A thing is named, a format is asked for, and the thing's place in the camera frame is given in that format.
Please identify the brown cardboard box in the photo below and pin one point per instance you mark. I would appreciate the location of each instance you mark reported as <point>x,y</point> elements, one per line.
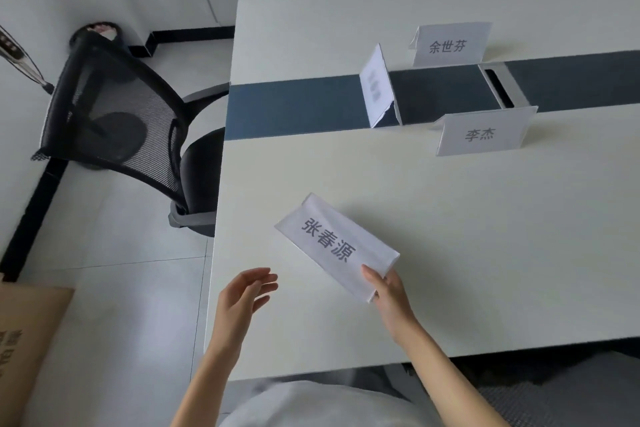
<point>25,346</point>

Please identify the person's left fingers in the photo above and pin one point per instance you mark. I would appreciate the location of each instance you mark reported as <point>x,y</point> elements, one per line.
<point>260,286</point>

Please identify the person's right forearm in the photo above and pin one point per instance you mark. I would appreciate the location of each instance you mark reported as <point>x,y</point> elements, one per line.
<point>445,381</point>

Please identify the person's right thumb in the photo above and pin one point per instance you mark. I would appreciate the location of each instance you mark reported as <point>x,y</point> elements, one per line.
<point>371,276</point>

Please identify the person's left forearm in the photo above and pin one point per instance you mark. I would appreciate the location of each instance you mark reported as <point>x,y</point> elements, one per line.
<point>210,381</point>

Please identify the white paper tent name card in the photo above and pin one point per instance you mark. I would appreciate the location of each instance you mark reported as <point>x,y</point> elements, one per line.
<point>377,86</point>
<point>447,46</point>
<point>482,134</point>

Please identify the black-bagged waste bin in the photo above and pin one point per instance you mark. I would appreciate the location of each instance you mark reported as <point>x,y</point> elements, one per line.
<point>100,31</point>

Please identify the person's right hand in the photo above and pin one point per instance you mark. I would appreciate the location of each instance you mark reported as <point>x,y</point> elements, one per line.
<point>395,304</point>

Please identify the dark grey fabric seat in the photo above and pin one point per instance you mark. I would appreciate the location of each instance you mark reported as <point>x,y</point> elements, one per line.
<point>560,391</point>

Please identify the black mesh office chair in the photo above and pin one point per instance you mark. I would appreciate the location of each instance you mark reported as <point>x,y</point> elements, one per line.
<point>125,116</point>

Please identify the person's left hand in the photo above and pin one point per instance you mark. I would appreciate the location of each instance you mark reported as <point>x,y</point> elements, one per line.
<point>234,305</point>

